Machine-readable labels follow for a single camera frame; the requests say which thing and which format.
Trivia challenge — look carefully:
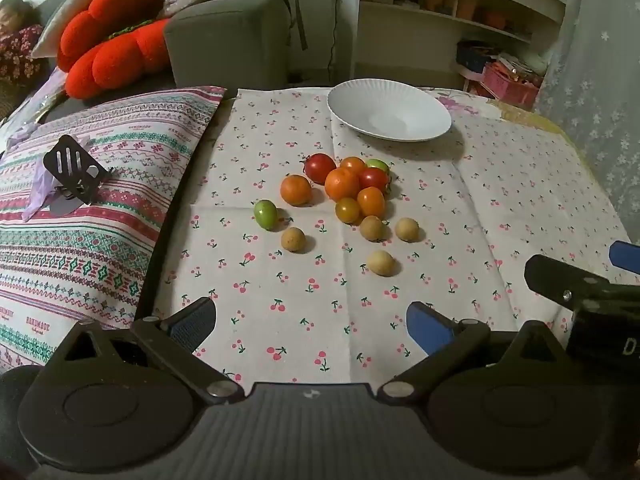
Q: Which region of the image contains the small red tomato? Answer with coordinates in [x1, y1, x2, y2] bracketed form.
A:
[358, 167, 390, 193]

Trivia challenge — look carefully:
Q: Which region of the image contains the blue box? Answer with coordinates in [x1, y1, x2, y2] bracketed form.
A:
[456, 41, 496, 72]

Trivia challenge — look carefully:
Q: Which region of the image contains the black cable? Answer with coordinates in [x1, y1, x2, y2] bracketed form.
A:
[326, 0, 347, 75]

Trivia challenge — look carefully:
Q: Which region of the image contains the black metal phone stand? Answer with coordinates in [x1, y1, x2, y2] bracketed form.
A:
[42, 135, 113, 207]

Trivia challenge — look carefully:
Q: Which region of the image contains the white ribbed plate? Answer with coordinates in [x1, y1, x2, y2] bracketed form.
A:
[327, 78, 453, 142]

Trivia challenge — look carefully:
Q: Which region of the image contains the purple plastic bag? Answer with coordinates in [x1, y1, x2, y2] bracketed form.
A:
[5, 120, 96, 223]

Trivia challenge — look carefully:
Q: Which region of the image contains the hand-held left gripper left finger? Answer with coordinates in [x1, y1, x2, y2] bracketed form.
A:
[47, 296, 246, 406]

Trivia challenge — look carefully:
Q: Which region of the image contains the red pumpkin cushion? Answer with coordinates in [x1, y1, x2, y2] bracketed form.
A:
[56, 0, 173, 100]

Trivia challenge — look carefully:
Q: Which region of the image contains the white pillow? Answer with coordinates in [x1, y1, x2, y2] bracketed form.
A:
[31, 0, 151, 58]

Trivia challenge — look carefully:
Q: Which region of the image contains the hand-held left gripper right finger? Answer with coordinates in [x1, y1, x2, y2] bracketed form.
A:
[377, 301, 576, 406]

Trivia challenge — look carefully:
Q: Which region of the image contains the striped patterned pillow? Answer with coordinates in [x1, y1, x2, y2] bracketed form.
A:
[0, 85, 227, 376]

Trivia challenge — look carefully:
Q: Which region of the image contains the white lace curtain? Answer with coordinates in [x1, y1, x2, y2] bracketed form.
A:
[532, 0, 640, 241]

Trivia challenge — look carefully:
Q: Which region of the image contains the cherry print tablecloth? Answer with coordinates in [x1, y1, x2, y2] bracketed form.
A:
[152, 87, 633, 387]

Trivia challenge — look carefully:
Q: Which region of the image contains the pink plastic basket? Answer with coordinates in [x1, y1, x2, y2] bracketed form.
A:
[482, 62, 541, 109]

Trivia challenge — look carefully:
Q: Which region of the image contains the white bookshelf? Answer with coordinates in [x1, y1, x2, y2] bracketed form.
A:
[340, 0, 571, 93]

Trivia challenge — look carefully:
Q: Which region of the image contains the brown longan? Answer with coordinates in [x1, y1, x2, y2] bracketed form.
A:
[360, 215, 386, 242]
[280, 227, 306, 253]
[367, 250, 397, 277]
[395, 217, 420, 243]

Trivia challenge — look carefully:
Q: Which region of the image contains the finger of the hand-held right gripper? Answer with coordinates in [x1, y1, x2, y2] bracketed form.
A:
[524, 254, 640, 313]
[609, 240, 640, 276]

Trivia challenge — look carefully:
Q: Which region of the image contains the large red tomato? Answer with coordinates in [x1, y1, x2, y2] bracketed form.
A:
[304, 153, 337, 185]

